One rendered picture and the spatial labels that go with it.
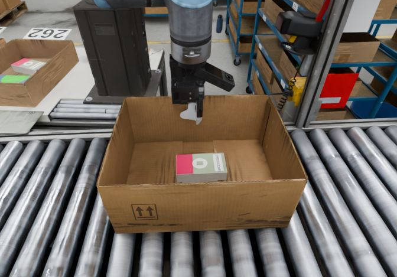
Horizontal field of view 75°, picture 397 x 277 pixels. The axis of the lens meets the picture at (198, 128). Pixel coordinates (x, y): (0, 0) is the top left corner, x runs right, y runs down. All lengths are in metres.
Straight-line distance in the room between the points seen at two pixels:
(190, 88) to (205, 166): 0.20
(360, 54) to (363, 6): 0.66
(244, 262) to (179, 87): 0.41
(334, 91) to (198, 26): 0.55
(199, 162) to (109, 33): 0.50
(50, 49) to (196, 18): 1.00
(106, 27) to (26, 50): 0.66
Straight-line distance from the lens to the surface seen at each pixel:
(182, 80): 0.63
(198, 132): 0.77
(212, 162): 0.69
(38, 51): 1.47
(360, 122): 1.05
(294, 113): 0.92
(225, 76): 0.65
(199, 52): 0.57
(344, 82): 0.94
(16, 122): 1.06
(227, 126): 0.76
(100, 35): 0.93
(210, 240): 0.61
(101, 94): 1.05
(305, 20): 0.77
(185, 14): 0.53
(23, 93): 1.10
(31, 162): 0.90
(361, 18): 0.85
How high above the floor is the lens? 1.30
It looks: 40 degrees down
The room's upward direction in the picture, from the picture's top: straight up
